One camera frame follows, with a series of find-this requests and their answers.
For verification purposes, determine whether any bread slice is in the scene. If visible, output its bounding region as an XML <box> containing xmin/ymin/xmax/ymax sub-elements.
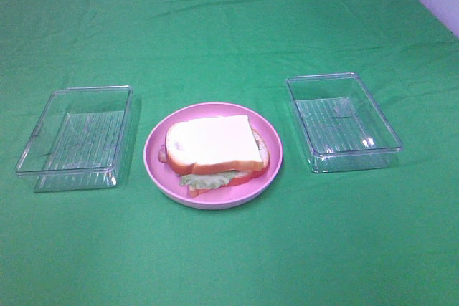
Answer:
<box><xmin>186</xmin><ymin>129</ymin><xmax>270</xmax><ymax>197</ymax></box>
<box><xmin>165</xmin><ymin>115</ymin><xmax>261</xmax><ymax>175</ymax></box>

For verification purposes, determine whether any green lettuce leaf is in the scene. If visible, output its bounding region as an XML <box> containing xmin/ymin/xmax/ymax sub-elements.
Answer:
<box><xmin>180</xmin><ymin>171</ymin><xmax>237</xmax><ymax>190</ymax></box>

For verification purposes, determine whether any bacon strip from container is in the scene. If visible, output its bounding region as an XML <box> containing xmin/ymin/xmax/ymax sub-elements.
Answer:
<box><xmin>157</xmin><ymin>145</ymin><xmax>167</xmax><ymax>163</ymax></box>

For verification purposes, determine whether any pink plate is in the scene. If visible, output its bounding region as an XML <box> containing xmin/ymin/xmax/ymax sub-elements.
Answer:
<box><xmin>143</xmin><ymin>102</ymin><xmax>283</xmax><ymax>210</ymax></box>

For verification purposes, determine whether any green tablecloth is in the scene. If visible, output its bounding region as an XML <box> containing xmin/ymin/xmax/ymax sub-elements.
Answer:
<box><xmin>1</xmin><ymin>0</ymin><xmax>458</xmax><ymax>305</ymax></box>

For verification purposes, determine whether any clear right plastic container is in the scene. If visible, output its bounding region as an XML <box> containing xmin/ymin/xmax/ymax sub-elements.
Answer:
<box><xmin>286</xmin><ymin>72</ymin><xmax>402</xmax><ymax>173</ymax></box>

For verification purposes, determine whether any clear plastic container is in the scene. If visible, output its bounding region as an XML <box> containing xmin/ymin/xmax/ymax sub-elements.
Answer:
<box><xmin>286</xmin><ymin>72</ymin><xmax>402</xmax><ymax>173</ymax></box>
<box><xmin>15</xmin><ymin>85</ymin><xmax>133</xmax><ymax>193</ymax></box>

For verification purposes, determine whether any clear left plastic container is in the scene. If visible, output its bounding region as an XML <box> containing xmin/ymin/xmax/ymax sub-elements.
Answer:
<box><xmin>15</xmin><ymin>85</ymin><xmax>133</xmax><ymax>193</ymax></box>

